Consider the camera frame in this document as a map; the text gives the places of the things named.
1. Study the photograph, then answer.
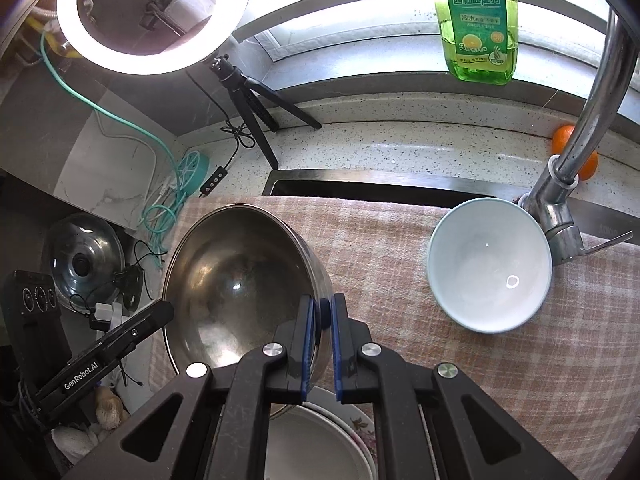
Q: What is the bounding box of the thin white cable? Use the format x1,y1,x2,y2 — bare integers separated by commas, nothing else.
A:
95,110,173,211

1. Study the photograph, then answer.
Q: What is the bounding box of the round teal power strip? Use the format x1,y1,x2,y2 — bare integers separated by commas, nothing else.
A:
175,149,212,196

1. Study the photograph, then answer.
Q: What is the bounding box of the orange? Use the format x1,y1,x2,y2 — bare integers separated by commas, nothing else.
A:
551,124,599,181

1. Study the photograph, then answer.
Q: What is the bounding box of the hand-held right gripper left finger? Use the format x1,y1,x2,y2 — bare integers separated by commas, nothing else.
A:
62,294,317,480

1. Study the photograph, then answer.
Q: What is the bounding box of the small floral plate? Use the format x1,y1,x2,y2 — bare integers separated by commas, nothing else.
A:
320,400,382,480

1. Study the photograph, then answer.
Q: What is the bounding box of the black tripod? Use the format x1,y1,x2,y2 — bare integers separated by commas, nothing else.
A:
207,55,322,170

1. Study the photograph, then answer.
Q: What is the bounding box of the teal cable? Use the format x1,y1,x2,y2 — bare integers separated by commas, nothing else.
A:
40,30,186,256

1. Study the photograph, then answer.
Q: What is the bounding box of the person's left hand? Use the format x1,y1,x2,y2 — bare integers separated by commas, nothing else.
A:
50,385,126,466

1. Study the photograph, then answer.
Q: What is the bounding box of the black inline remote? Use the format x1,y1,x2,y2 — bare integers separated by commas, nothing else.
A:
199,166,227,197

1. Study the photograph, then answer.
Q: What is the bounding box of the large steel bowl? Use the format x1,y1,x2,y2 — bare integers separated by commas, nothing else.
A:
161,203,335,421

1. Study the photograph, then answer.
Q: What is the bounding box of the steel pot lid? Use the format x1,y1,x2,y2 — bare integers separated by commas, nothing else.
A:
42,212,126,311

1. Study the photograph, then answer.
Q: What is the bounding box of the steel sink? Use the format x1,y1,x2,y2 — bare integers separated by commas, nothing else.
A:
261,169,636,246

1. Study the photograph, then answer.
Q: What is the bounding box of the white plate with branch print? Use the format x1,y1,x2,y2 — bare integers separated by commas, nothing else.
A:
265,400,373,480

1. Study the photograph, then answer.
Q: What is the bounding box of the chrome faucet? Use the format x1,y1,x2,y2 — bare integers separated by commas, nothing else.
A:
517,10,636,266

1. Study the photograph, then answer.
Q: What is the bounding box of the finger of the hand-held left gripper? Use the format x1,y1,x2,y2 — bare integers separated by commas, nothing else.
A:
102,299,176,358

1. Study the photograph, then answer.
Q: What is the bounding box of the green dish soap bottle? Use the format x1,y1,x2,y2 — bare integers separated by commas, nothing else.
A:
421,0,518,85

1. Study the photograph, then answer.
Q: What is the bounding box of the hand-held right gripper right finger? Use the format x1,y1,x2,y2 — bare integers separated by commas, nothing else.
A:
330,292,578,480

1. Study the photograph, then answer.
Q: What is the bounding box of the light blue bowl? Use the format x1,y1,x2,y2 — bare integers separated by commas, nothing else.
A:
426,197,553,333

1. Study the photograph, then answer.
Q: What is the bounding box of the yellow hose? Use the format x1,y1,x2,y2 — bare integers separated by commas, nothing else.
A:
25,15,76,58

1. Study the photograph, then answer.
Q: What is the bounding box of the black ring light cable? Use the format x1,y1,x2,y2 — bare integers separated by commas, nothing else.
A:
187,72,241,171

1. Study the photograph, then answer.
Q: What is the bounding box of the plaid cloth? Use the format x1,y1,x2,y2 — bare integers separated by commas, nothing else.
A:
150,192,640,480

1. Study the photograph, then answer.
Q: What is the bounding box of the white charger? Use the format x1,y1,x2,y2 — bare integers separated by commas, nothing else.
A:
90,302,123,333

